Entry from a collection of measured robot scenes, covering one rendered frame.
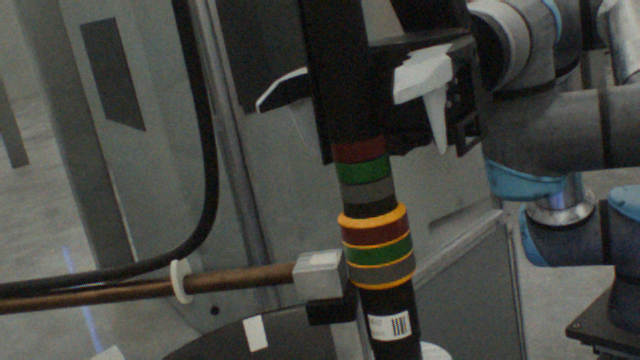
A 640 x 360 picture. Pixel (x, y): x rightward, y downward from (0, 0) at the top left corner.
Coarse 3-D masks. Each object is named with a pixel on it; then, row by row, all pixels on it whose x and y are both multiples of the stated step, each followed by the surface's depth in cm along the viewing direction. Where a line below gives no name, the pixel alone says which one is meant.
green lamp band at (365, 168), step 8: (376, 160) 40; (384, 160) 40; (336, 168) 41; (344, 168) 40; (352, 168) 40; (360, 168) 40; (368, 168) 40; (376, 168) 40; (384, 168) 40; (344, 176) 41; (352, 176) 40; (360, 176) 40; (368, 176) 40; (376, 176) 40
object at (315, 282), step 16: (304, 256) 45; (304, 272) 43; (320, 272) 43; (336, 272) 43; (304, 288) 43; (320, 288) 43; (336, 288) 43; (352, 288) 44; (320, 304) 43; (336, 304) 43; (352, 304) 43; (320, 320) 43; (336, 320) 43; (352, 320) 43; (336, 336) 44; (352, 336) 44; (336, 352) 44; (352, 352) 44; (368, 352) 46; (432, 352) 47
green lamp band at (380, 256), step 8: (400, 240) 41; (408, 240) 42; (344, 248) 42; (352, 248) 42; (360, 248) 41; (368, 248) 41; (376, 248) 41; (384, 248) 41; (392, 248) 41; (400, 248) 41; (408, 248) 42; (352, 256) 42; (360, 256) 41; (368, 256) 41; (376, 256) 41; (384, 256) 41; (392, 256) 41; (400, 256) 41; (360, 264) 42; (368, 264) 41; (376, 264) 41
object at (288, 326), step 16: (304, 304) 64; (240, 320) 64; (272, 320) 63; (288, 320) 63; (304, 320) 63; (208, 336) 63; (224, 336) 63; (240, 336) 63; (272, 336) 62; (288, 336) 62; (304, 336) 62; (320, 336) 62; (176, 352) 63; (192, 352) 63; (208, 352) 63; (224, 352) 62; (240, 352) 62; (256, 352) 62; (272, 352) 62; (288, 352) 61; (304, 352) 61; (320, 352) 61
